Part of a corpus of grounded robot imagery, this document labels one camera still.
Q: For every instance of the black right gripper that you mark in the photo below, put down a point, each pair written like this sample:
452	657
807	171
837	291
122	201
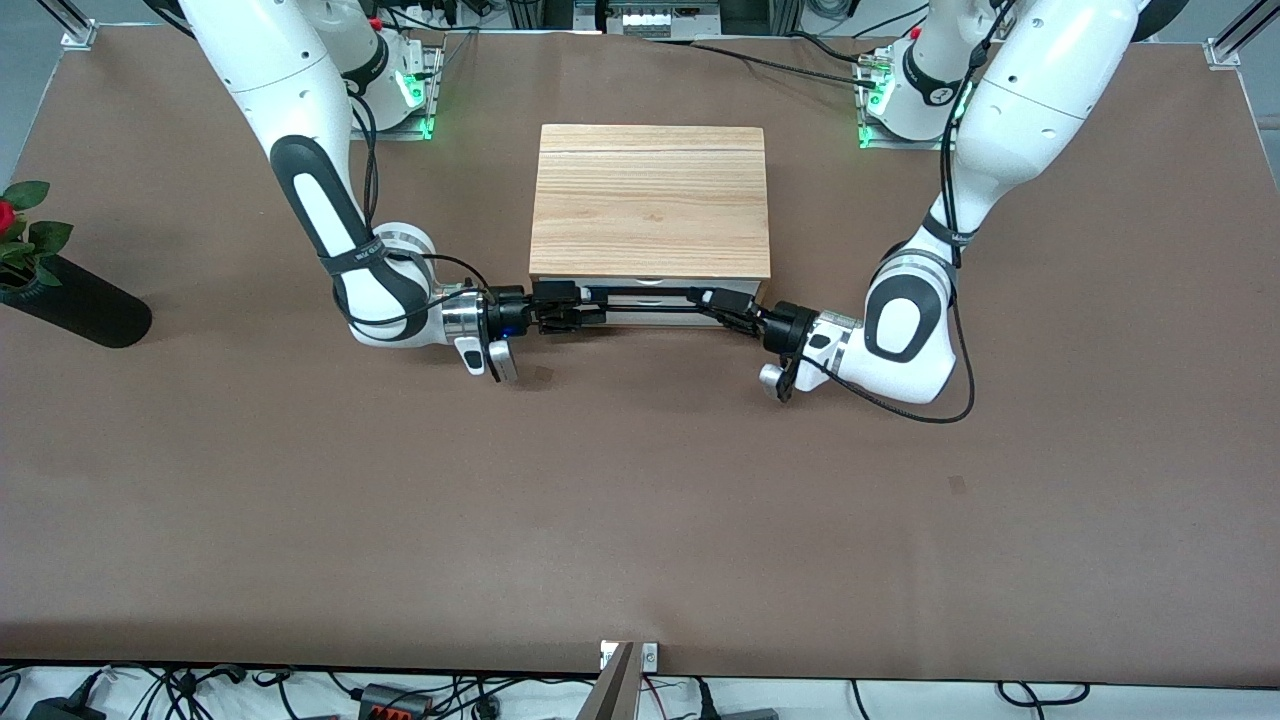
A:
505	309

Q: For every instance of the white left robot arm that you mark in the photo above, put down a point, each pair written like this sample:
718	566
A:
1040	90

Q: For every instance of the aluminium corner post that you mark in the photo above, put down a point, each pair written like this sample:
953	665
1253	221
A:
1222	50
78	35

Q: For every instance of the black power adapter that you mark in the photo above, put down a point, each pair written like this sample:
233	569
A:
60	712

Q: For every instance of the black cylindrical vase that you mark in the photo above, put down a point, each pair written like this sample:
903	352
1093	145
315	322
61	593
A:
90	310

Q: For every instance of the flat black box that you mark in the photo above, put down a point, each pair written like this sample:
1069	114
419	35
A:
750	715

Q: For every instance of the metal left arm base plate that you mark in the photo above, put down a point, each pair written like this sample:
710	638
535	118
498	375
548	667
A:
900	144

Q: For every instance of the grey box with orange connectors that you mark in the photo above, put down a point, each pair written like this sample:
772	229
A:
395	702

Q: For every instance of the small metal edge bracket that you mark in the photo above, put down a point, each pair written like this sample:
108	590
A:
648	657

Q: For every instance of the light wooden drawer cabinet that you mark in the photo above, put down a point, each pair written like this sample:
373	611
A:
650	200

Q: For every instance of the brown angled mount bar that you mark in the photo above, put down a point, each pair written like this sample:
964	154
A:
612	690

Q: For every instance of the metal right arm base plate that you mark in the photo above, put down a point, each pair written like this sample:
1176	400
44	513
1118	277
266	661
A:
430	90

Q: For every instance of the white power strip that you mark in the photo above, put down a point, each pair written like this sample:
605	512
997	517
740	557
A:
650	18

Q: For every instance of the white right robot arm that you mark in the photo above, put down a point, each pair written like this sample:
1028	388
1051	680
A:
260	60

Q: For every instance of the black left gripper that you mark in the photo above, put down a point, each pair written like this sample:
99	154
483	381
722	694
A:
783	326

